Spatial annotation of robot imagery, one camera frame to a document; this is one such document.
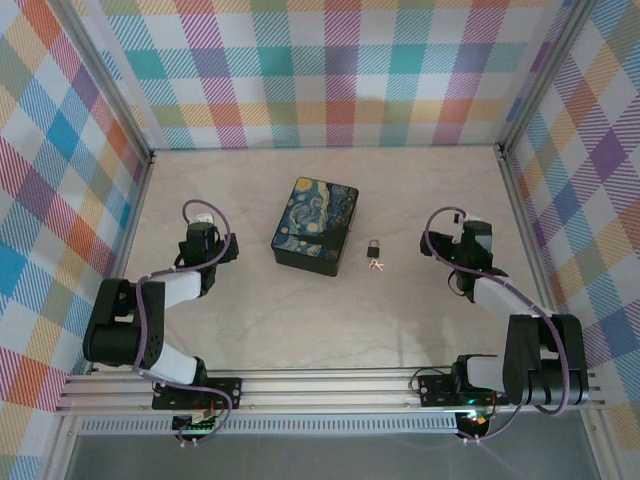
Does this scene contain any black starry night tin box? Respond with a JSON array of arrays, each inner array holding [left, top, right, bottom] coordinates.
[[269, 176, 361, 278]]

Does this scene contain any right controller board orange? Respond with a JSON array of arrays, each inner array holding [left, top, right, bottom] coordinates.
[[458, 408, 490, 429]]

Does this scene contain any left green controller board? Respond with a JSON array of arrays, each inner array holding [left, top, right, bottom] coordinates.
[[172, 412, 222, 434]]

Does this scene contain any grey metal shelf plate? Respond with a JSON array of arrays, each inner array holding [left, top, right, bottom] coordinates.
[[64, 432, 601, 480]]

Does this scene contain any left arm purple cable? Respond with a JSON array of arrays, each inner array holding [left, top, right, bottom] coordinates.
[[130, 199, 237, 446]]

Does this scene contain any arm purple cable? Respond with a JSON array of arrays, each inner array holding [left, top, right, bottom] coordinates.
[[130, 199, 237, 446], [423, 206, 572, 444]]

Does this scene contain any aluminium table edge rail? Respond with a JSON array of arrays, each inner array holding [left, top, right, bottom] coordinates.
[[85, 149, 156, 375], [495, 144, 569, 321]]

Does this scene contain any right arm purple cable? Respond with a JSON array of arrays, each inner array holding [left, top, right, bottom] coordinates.
[[423, 206, 572, 444]]

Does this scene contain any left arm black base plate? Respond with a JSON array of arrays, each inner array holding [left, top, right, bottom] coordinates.
[[152, 377, 244, 411]]

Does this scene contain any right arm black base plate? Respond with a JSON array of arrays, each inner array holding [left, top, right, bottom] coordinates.
[[418, 374, 511, 407]]

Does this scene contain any long aluminium base rail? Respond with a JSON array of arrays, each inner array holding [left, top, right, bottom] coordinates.
[[54, 367, 607, 416]]

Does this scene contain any aluminium frame post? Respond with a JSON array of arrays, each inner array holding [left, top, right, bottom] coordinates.
[[47, 0, 154, 161], [495, 0, 604, 154]]

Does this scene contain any slotted grey cable duct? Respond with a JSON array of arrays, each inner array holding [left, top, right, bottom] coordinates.
[[77, 418, 459, 435]]

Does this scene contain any aluminium frame leg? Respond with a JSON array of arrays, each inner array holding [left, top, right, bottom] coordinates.
[[582, 410, 619, 480], [42, 414, 82, 480]]

